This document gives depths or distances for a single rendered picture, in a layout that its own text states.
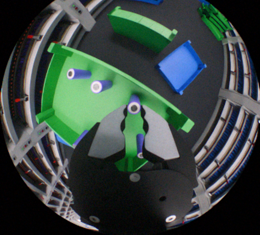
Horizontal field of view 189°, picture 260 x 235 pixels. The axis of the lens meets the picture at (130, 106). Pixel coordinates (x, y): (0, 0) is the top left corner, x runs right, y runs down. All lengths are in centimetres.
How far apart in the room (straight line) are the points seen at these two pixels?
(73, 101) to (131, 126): 15
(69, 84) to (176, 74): 52
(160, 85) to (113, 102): 38
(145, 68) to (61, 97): 43
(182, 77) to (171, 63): 11
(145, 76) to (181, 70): 23
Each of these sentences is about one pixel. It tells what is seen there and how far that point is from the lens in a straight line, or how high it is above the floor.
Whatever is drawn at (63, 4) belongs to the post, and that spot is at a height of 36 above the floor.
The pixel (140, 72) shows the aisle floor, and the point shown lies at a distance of 51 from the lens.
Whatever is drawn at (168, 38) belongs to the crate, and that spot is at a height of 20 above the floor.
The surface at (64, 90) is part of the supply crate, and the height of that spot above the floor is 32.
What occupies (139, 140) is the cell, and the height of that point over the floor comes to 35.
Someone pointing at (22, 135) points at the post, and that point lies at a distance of 57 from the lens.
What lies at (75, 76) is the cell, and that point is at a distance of 15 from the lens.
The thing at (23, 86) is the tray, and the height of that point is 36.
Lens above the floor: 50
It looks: 74 degrees down
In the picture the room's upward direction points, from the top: 175 degrees counter-clockwise
